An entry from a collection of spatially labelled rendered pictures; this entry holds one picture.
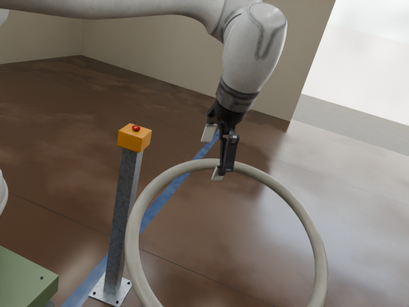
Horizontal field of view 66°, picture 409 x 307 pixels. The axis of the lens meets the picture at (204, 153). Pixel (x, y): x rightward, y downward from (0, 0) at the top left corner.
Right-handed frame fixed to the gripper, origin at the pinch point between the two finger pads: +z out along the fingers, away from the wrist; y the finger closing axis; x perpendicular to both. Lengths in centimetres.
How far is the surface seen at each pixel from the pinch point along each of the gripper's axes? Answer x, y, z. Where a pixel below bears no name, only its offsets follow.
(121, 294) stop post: -19, -8, 142
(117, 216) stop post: -22, -32, 89
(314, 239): 22.0, 25.4, 1.9
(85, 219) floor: -43, -75, 168
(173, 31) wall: 105, -524, 255
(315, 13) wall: 320, -421, 138
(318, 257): 20.9, 30.1, 2.0
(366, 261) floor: 192, -15, 169
